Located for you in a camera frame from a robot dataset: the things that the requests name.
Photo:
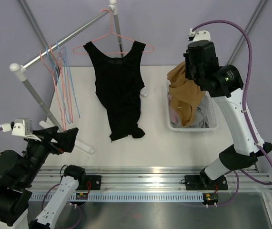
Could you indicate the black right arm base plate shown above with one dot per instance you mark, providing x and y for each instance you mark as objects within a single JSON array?
[{"x": 193, "y": 183}]

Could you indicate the white plastic basket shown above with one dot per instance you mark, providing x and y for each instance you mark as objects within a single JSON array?
[{"x": 212, "y": 116}]

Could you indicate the brown tank top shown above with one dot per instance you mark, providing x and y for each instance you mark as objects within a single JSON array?
[{"x": 185, "y": 94}]

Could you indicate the mauve pink tank top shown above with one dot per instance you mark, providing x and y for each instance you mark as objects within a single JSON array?
[{"x": 174, "y": 117}]

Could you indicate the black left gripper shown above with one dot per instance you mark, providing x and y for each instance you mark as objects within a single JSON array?
[{"x": 65, "y": 139}]

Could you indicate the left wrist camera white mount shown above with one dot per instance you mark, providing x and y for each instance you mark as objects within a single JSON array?
[{"x": 21, "y": 127}]

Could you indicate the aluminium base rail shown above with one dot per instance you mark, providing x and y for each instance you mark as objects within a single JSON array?
[{"x": 149, "y": 179}]

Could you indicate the grey tank top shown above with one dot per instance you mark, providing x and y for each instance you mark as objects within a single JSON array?
[{"x": 201, "y": 119}]

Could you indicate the white slotted cable duct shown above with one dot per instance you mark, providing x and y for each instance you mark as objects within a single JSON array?
[{"x": 137, "y": 197}]

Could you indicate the black tank top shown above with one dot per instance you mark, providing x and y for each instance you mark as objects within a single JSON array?
[{"x": 118, "y": 83}]

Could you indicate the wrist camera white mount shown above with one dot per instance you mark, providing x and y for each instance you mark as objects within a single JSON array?
[
  {"x": 21, "y": 127},
  {"x": 194, "y": 36}
]

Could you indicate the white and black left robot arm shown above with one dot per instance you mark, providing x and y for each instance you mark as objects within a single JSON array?
[{"x": 17, "y": 174}]

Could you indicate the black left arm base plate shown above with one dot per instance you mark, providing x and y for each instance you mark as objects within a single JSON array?
[{"x": 92, "y": 182}]

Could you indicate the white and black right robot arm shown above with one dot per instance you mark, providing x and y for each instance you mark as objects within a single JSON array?
[{"x": 224, "y": 84}]

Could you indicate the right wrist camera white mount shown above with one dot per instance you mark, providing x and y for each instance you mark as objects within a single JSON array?
[{"x": 194, "y": 36}]

